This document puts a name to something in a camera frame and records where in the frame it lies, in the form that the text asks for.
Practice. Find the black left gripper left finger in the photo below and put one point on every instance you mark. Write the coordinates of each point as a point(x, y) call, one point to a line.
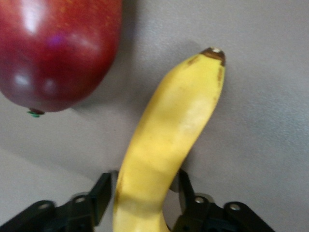
point(96, 200)

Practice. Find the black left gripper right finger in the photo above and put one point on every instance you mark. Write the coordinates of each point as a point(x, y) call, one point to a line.
point(190, 205)

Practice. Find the yellow banana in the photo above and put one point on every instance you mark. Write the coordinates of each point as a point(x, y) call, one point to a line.
point(169, 135)

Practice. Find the red yellow mango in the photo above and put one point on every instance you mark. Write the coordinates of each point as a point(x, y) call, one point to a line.
point(55, 53)

